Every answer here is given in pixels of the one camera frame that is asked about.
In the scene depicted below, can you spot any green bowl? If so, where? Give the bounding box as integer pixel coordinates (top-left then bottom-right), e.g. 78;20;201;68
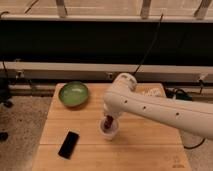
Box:
58;81;89;107

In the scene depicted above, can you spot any red pepper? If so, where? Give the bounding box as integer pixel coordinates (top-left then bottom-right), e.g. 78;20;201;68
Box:
104;116;113;129

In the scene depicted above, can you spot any black rectangular block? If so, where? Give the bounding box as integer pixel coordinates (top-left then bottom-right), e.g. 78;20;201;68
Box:
58;131;79;159

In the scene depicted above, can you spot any white crumpled cloth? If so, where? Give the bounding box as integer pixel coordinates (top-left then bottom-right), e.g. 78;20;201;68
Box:
142;88;164;97

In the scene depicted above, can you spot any white ceramic cup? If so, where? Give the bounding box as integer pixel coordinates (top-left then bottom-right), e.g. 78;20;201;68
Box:
99;118;119;141

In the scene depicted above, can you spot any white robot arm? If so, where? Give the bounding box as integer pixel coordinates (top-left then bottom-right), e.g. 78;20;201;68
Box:
102;73;213;140

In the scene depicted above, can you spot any black power adapter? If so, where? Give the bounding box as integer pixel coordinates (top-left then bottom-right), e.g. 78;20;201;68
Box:
165;88;192;101

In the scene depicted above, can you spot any black cable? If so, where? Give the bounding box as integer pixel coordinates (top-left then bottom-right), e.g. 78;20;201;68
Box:
132;13;164;76

